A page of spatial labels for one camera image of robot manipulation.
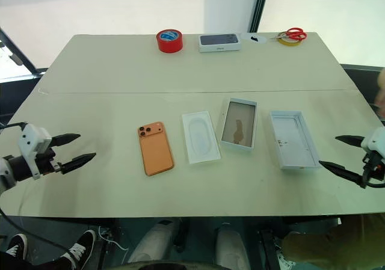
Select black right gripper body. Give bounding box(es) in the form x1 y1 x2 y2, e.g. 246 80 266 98
362 150 385 182

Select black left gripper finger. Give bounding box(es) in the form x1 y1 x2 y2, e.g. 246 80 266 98
60 152 97 175
51 133 82 148

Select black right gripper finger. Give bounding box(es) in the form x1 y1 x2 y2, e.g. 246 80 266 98
334 135 366 147
318 160 368 189

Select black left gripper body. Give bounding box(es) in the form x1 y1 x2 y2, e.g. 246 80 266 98
35 147 63 177

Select white phone box lid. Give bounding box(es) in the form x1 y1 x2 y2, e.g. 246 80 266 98
269 110 321 170

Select orange smartphone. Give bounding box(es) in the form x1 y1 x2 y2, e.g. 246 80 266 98
137 120 176 177

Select white phone box base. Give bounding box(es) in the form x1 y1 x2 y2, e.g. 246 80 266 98
220 97 259 152

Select white plastic tray insert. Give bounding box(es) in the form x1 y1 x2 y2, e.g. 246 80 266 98
181 110 222 165

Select closed dark-print phone box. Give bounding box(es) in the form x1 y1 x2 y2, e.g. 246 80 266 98
198 32 242 54

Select person's bare hand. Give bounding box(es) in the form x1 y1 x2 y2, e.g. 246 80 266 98
375 68 385 118

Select yellow-brown bag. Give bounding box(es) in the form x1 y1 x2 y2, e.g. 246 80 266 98
282 215 385 270

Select black and white sneaker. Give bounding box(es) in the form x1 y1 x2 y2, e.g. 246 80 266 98
59 229 97 270
5 233 28 260

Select black table strut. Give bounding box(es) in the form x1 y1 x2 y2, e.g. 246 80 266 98
257 229 281 270

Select white rounded robot leg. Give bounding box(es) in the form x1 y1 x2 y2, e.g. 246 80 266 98
128 219 179 265
214 222 252 270

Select yellow tape roll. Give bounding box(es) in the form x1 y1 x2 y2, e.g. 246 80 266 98
277 36 304 46

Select white round disc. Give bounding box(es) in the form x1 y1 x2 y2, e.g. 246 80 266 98
240 32 269 45

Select red tape roll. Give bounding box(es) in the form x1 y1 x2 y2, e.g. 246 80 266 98
155 28 185 54

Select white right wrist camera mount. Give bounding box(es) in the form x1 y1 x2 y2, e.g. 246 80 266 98
360 127 385 161

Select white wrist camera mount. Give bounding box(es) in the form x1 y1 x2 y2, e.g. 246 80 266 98
17 123 53 181
360 127 385 161

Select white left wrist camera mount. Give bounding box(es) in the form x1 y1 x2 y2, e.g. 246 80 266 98
17 123 53 181

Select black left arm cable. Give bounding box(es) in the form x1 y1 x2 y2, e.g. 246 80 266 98
0 121 28 130

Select black floor cable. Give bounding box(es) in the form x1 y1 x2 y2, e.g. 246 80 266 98
0 206 76 259

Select black diagonal frame bar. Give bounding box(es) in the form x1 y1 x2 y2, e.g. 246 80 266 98
0 27 40 76

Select red-handled scissors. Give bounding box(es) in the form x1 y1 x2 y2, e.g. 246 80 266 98
269 26 308 41

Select black window frame post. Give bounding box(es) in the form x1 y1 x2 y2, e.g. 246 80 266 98
247 0 271 34

